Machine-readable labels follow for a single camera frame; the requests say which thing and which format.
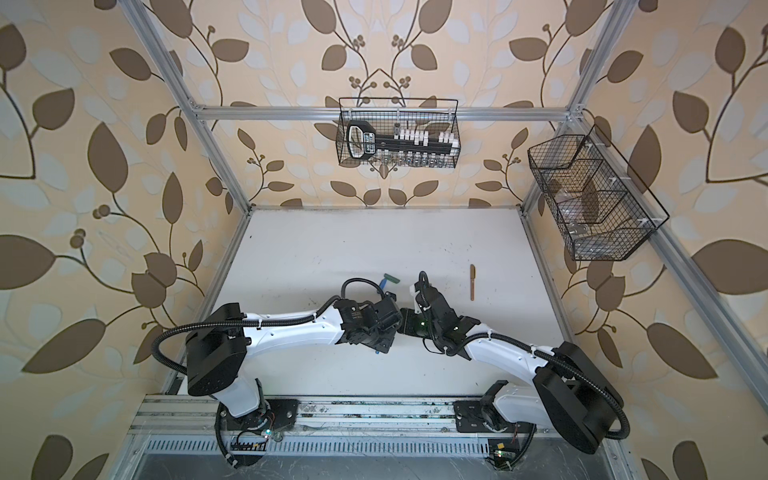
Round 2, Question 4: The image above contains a green pen cap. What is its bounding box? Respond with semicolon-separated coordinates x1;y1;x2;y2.
384;273;401;284

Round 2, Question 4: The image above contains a right wire basket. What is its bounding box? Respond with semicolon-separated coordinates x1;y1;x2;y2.
527;126;670;261

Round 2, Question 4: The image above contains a back wire basket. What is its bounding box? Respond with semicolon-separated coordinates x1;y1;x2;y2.
335;96;462;169

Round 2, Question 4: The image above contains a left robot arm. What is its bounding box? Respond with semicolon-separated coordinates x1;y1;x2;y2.
151;278;404;469

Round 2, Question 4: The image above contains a brown pen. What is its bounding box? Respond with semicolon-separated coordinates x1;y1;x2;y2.
469;264;477;301

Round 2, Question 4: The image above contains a black tool in basket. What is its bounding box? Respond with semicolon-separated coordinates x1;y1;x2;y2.
342;120;461;160

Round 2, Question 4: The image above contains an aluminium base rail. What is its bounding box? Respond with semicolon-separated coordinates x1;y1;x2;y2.
128;395;625;457

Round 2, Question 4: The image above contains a wire basket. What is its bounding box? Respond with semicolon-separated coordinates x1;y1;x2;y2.
527;126;670;261
335;96;462;169

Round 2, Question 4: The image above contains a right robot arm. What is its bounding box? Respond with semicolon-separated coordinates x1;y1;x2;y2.
401;272;631;470

